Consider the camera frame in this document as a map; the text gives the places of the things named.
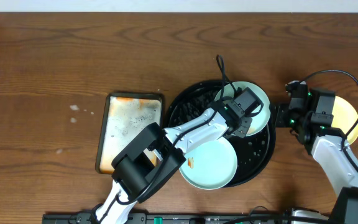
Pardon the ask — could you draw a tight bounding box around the light green plate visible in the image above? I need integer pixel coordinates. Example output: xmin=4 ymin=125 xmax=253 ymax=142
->
xmin=215 ymin=81 xmax=270 ymax=138

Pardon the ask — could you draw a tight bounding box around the yellow plate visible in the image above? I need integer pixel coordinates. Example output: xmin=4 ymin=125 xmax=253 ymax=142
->
xmin=331 ymin=96 xmax=358 ymax=145

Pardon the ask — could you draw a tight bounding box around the light blue plate front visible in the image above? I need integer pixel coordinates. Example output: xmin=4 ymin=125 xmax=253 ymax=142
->
xmin=180 ymin=138 xmax=237 ymax=190

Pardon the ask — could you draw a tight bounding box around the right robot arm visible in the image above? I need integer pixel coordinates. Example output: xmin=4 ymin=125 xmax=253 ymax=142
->
xmin=275 ymin=80 xmax=358 ymax=223

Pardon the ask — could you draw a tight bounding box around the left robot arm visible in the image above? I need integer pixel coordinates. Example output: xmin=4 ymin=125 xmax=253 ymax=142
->
xmin=93 ymin=87 xmax=264 ymax=223

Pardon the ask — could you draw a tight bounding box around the round black tray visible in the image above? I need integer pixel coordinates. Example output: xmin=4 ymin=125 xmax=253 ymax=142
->
xmin=163 ymin=80 xmax=276 ymax=187

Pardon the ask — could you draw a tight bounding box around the rectangular black soapy tray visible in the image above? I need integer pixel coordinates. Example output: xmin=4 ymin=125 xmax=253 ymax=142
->
xmin=95 ymin=92 xmax=164 ymax=174

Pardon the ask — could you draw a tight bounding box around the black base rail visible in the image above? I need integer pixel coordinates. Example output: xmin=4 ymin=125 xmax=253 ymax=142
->
xmin=41 ymin=207 xmax=335 ymax=224

